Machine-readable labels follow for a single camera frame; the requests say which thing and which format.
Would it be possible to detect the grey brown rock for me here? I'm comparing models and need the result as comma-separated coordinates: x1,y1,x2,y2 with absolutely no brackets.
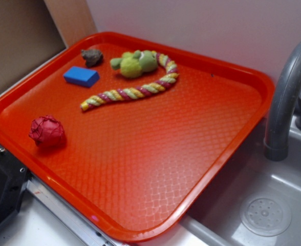
81,49,103,68

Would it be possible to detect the red crumpled ball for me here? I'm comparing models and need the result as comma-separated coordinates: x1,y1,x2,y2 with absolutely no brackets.
29,115,67,148

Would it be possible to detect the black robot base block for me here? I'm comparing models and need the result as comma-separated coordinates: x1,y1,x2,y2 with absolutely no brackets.
0,148,30,229

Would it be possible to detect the green plush rope toy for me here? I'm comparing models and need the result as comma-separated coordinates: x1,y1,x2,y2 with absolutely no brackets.
80,50,179,112

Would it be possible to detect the brown cardboard panel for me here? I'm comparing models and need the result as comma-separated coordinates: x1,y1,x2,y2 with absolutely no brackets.
0,1,97,94

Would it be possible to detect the orange plastic tray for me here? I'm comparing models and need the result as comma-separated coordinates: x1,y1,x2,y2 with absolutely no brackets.
0,32,274,242

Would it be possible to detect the blue rectangular block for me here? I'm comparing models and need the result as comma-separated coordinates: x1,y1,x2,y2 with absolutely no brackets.
63,66,100,88

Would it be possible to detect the grey plastic faucet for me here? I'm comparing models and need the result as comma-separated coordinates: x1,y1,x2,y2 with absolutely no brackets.
264,42,301,161

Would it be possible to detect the grey toy sink basin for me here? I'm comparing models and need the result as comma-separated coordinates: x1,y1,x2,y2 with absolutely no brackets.
181,122,301,245

